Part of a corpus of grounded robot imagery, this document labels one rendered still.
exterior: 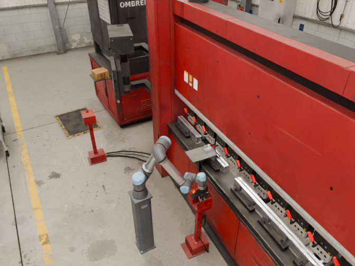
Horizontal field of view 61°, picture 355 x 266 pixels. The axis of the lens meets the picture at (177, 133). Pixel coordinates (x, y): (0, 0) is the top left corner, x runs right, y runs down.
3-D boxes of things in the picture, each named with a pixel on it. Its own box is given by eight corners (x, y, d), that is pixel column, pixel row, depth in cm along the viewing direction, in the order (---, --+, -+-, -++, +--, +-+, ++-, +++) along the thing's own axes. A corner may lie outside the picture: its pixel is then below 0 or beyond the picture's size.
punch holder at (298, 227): (287, 224, 215) (292, 208, 205) (296, 219, 218) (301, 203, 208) (302, 239, 203) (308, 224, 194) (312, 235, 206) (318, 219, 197)
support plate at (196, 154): (184, 152, 302) (184, 151, 302) (207, 145, 311) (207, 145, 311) (193, 162, 289) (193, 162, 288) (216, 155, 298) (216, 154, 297)
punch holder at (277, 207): (269, 205, 230) (273, 189, 221) (278, 201, 233) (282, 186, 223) (282, 218, 218) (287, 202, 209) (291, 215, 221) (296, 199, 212)
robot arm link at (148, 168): (134, 177, 284) (156, 141, 249) (141, 167, 295) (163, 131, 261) (145, 184, 284) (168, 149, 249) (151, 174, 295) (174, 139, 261)
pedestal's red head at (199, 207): (187, 199, 293) (187, 186, 283) (201, 194, 299) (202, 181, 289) (196, 214, 278) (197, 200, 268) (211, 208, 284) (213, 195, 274)
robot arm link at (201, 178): (197, 170, 265) (207, 172, 262) (198, 179, 271) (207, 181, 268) (195, 177, 259) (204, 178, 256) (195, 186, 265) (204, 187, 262)
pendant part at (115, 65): (112, 84, 380) (109, 56, 359) (122, 83, 382) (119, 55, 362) (115, 100, 343) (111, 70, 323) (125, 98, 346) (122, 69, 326)
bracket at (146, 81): (130, 86, 396) (129, 82, 392) (147, 83, 404) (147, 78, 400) (140, 99, 366) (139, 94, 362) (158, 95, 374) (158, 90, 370)
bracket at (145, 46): (126, 50, 368) (125, 44, 365) (145, 47, 377) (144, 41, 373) (136, 60, 338) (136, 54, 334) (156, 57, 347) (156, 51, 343)
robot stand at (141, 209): (141, 254, 317) (134, 203, 274) (134, 241, 330) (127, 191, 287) (156, 247, 325) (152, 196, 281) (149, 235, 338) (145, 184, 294)
